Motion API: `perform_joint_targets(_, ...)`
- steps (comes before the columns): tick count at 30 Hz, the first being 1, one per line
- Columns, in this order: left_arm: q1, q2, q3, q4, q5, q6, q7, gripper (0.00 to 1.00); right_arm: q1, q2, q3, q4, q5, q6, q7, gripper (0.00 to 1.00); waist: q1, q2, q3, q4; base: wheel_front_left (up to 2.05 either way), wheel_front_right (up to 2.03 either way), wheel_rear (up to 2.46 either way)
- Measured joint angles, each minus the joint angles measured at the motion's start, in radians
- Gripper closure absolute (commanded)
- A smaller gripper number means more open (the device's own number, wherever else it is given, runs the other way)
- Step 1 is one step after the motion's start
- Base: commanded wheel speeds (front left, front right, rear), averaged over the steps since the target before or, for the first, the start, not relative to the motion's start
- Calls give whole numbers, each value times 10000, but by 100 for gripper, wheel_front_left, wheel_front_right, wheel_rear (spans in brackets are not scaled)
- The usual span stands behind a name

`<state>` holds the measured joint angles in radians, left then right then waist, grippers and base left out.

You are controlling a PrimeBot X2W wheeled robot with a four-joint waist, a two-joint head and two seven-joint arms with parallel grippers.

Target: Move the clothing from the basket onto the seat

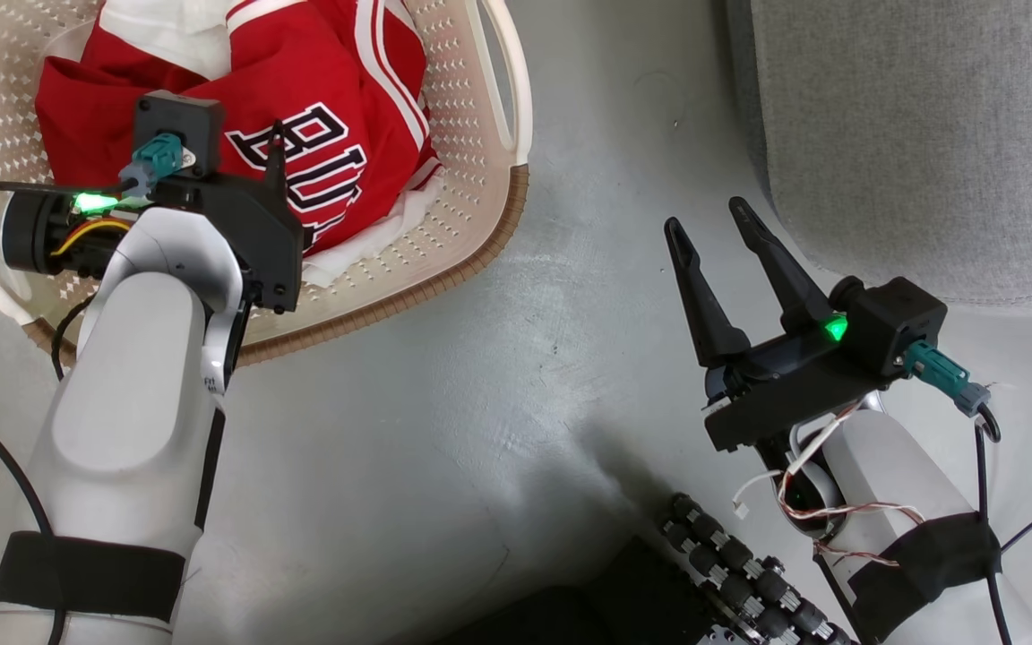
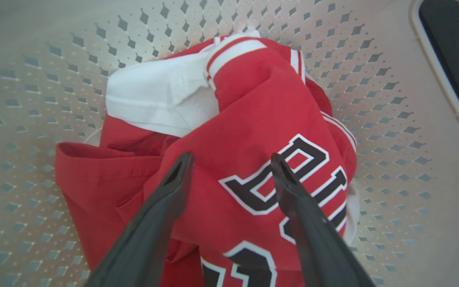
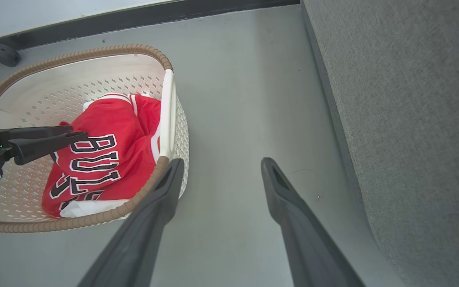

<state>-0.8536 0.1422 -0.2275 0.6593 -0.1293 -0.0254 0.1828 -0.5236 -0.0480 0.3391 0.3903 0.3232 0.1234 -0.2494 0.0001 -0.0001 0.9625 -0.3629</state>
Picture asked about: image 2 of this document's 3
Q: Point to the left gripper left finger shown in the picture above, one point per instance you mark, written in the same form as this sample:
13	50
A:
150	231

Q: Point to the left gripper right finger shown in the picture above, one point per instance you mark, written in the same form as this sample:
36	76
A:
317	239

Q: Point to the red and white jersey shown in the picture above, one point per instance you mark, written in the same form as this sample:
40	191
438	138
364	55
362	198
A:
253	111

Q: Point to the cream perforated laundry basket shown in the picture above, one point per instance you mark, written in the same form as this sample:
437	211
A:
34	99

